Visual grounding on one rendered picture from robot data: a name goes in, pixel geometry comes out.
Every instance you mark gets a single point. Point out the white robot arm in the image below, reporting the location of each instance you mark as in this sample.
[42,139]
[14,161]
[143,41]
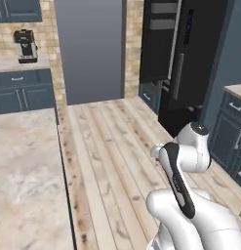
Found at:
[196,224]

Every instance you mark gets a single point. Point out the black coffee machine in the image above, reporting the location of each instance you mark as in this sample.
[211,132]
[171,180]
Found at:
[26,45]

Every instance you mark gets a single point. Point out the blue wall cupboard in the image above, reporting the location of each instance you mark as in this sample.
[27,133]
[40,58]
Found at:
[21,9]

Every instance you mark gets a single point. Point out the blue cupboard door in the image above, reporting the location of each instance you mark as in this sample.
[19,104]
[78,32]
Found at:
[226,140]

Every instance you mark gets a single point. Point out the black fridge door with bins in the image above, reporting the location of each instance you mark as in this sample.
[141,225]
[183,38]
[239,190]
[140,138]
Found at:
[156,55]

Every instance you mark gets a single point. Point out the blue base cupboards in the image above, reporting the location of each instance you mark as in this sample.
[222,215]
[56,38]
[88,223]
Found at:
[227,140]

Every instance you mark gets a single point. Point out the blue cupboard beside fridge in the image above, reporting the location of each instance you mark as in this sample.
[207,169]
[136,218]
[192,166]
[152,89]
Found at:
[151,97]

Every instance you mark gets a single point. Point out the blue drawer front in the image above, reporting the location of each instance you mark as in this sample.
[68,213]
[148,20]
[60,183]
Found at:
[234,107]

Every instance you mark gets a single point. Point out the black fridge bottom drawer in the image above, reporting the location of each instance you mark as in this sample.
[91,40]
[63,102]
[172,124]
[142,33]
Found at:
[177,118]

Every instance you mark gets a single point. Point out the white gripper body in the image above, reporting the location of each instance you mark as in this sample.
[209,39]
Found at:
[155,151]

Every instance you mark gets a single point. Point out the blue base cupboard run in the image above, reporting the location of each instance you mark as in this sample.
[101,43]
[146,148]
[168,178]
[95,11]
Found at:
[24,94]

